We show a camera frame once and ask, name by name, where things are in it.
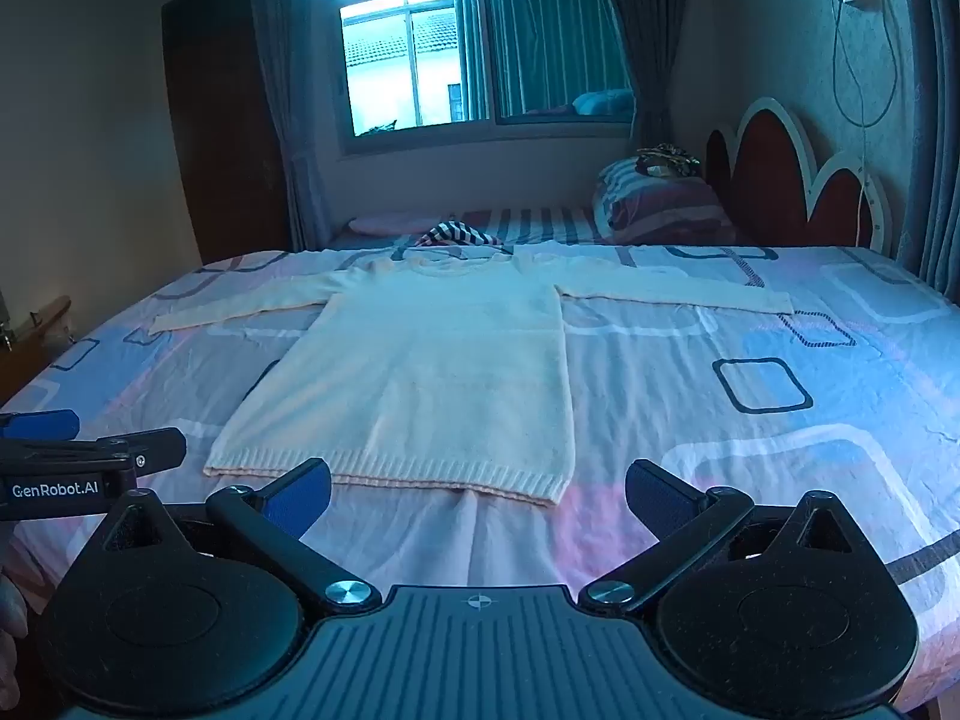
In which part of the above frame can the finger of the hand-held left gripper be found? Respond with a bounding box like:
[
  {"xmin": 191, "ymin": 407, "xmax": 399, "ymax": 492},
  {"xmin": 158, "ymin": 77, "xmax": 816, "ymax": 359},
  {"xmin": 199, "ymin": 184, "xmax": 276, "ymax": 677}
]
[
  {"xmin": 0, "ymin": 409, "xmax": 81, "ymax": 441},
  {"xmin": 0, "ymin": 427, "xmax": 188, "ymax": 477}
]

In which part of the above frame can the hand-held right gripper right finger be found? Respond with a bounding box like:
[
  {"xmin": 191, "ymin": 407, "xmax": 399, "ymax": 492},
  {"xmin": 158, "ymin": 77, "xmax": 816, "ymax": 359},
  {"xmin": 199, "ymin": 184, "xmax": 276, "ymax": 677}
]
[{"xmin": 581, "ymin": 457, "xmax": 863, "ymax": 614}]

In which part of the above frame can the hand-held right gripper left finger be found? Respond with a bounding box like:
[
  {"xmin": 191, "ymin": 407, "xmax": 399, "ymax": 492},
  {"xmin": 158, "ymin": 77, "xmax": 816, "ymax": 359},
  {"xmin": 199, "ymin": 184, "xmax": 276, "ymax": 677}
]
[{"xmin": 101, "ymin": 457, "xmax": 383, "ymax": 616}]

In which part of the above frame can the white knit sweater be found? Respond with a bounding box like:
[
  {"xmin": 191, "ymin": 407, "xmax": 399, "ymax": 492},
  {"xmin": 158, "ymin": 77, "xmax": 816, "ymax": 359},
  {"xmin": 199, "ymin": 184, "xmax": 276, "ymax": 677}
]
[{"xmin": 148, "ymin": 250, "xmax": 796, "ymax": 507}]

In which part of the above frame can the person's left hand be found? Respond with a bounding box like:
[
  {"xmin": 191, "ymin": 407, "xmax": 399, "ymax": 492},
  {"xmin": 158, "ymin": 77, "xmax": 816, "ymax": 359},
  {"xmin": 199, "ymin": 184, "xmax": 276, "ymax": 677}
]
[{"xmin": 0, "ymin": 570, "xmax": 31, "ymax": 702}]

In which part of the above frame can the pastel patterned bed sheet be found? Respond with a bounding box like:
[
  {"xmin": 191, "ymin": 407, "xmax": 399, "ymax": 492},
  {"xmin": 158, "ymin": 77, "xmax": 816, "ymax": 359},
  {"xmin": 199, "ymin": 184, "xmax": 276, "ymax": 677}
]
[{"xmin": 0, "ymin": 244, "xmax": 960, "ymax": 713}]

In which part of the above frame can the striped red pillow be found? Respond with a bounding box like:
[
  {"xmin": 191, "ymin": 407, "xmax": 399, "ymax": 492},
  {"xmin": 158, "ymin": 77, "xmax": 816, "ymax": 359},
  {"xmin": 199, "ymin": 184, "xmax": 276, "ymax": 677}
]
[{"xmin": 592, "ymin": 157, "xmax": 733, "ymax": 245}]

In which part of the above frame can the striped bed sheet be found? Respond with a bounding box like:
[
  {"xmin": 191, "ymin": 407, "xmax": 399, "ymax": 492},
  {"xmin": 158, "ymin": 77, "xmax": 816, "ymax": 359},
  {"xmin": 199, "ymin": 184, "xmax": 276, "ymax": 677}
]
[{"xmin": 330, "ymin": 204, "xmax": 751, "ymax": 250}]

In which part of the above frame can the black white striped cloth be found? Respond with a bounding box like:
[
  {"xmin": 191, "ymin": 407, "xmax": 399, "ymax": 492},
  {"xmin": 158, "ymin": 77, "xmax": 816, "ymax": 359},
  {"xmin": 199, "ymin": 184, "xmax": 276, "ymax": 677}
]
[{"xmin": 412, "ymin": 219, "xmax": 512, "ymax": 251}]

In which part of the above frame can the dark brown wardrobe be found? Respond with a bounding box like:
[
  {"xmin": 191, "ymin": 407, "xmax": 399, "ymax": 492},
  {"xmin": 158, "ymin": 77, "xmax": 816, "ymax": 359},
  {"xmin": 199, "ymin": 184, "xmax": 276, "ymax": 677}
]
[{"xmin": 161, "ymin": 0, "xmax": 293, "ymax": 268}]

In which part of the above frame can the patterned cloth bundle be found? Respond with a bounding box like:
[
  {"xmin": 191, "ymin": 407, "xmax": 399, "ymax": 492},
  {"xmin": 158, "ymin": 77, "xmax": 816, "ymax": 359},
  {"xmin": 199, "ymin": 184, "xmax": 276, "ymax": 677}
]
[{"xmin": 636, "ymin": 146, "xmax": 703, "ymax": 179}]

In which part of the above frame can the grey window curtain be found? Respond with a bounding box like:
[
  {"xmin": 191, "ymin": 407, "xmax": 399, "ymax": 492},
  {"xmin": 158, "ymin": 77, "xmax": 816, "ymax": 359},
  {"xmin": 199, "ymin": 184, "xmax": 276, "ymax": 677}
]
[
  {"xmin": 896, "ymin": 0, "xmax": 960, "ymax": 295},
  {"xmin": 589, "ymin": 0, "xmax": 685, "ymax": 152},
  {"xmin": 251, "ymin": 0, "xmax": 340, "ymax": 250}
]

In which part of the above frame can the sliding glass window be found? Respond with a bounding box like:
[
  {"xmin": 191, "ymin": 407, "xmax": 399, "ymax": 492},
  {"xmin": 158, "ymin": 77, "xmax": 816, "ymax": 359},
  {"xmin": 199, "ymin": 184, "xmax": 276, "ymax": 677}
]
[{"xmin": 326, "ymin": 0, "xmax": 638, "ymax": 142}]

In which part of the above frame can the teal striped curtain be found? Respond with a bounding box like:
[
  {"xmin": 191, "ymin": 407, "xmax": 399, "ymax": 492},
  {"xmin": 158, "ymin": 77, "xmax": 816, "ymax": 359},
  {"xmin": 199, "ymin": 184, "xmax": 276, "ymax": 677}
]
[{"xmin": 456, "ymin": 0, "xmax": 635, "ymax": 121}]

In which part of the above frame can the white charging cable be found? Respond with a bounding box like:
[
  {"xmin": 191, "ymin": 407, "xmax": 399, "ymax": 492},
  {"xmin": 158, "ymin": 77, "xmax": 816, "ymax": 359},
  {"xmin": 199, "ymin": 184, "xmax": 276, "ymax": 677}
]
[{"xmin": 831, "ymin": 0, "xmax": 901, "ymax": 248}]

